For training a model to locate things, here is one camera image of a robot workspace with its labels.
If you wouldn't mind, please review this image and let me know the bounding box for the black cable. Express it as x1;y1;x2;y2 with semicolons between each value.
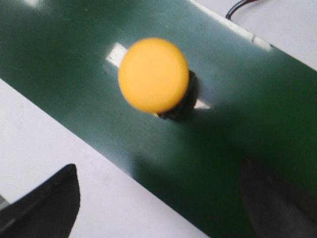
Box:
225;0;258;20

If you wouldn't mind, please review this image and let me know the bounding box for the green conveyor belt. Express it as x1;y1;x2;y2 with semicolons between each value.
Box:
0;0;317;238

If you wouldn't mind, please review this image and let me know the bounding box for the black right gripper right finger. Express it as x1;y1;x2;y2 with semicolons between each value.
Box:
240;158;317;238

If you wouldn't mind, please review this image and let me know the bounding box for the yellow mushroom push button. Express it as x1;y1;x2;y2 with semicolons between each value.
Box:
118;37;196;119

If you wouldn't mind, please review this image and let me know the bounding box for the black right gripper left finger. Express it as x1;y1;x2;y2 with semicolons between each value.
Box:
0;164;80;238

